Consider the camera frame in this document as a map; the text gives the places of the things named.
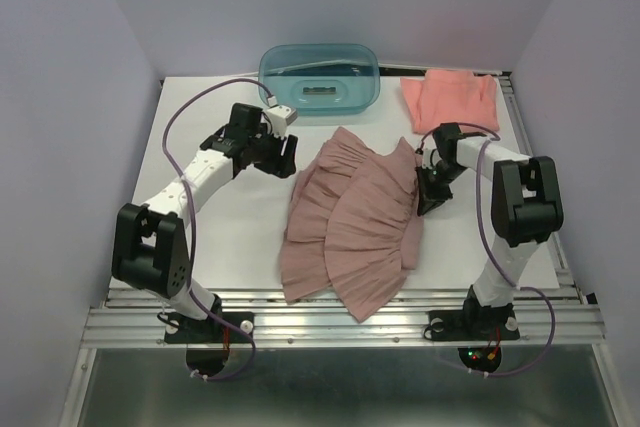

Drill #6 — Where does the folded coral pink skirt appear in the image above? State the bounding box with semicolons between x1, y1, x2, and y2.
400;69;500;134

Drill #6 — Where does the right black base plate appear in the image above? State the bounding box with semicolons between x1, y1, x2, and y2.
423;310;520;343

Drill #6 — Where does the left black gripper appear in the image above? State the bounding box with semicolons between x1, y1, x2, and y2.
248;123;298;179

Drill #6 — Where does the teal plastic basin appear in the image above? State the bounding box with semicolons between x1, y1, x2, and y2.
258;43;380;116

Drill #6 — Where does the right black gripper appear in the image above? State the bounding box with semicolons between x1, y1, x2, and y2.
414;160;466;215

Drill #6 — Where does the dusty pink ruffled skirt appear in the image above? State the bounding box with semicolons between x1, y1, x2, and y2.
279;127;423;322

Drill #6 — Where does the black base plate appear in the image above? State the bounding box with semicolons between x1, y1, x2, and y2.
157;311;254;345
423;310;520;343

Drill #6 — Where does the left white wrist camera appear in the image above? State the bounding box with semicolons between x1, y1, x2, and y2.
264;105;298;138

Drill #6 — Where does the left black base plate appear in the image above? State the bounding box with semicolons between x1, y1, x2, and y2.
157;311;254;345

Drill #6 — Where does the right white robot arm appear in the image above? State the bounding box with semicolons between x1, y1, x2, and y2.
416;123;564;337

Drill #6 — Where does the aluminium rail frame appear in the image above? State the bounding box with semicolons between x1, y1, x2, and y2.
57;64;626;427

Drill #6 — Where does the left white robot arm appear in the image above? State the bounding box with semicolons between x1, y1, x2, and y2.
111;103;298;341

